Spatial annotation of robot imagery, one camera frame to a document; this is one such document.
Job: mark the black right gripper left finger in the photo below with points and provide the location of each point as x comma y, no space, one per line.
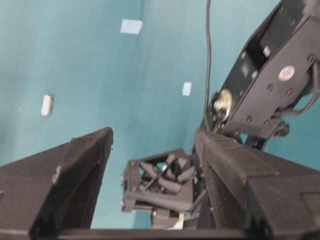
55,189

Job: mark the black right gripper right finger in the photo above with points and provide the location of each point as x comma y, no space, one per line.
258,191

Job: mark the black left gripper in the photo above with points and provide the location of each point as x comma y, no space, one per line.
169,180

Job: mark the small wooden rod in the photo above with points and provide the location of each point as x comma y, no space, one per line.
47,104

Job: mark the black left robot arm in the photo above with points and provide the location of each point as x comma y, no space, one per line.
274,70

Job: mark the white tape patch small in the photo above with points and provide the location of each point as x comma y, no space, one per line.
186,89

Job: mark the white tape patch large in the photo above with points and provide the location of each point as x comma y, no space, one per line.
131,26

